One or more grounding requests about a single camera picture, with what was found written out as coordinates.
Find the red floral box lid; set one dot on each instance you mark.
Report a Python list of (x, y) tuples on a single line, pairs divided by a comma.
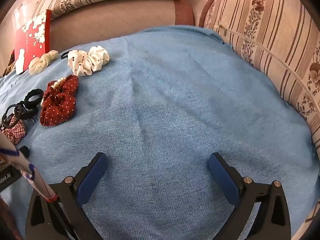
[(31, 38)]

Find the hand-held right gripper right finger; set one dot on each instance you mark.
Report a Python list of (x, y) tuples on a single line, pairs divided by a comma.
[(223, 180)]

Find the white black-dotted scrunchie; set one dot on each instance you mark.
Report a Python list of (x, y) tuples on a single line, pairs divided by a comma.
[(86, 60)]

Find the black ruffled scrunchie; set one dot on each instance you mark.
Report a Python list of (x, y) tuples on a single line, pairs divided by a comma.
[(33, 97)]

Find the light blue blanket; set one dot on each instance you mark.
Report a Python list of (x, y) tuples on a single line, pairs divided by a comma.
[(170, 100)]

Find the red checkered scrunchie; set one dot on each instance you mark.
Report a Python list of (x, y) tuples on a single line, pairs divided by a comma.
[(13, 132)]

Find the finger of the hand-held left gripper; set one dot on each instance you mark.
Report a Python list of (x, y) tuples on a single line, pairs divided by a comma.
[(24, 151)]

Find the dark red white-dotted scrunchie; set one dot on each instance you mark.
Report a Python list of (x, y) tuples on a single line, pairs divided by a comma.
[(58, 103)]

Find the cream scrunchie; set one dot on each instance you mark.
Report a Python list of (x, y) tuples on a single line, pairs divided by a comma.
[(41, 62)]

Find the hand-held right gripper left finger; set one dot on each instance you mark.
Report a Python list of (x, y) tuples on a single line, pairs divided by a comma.
[(91, 178)]

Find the brown sofa backrest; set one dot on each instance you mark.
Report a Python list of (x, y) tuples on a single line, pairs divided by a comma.
[(112, 20)]

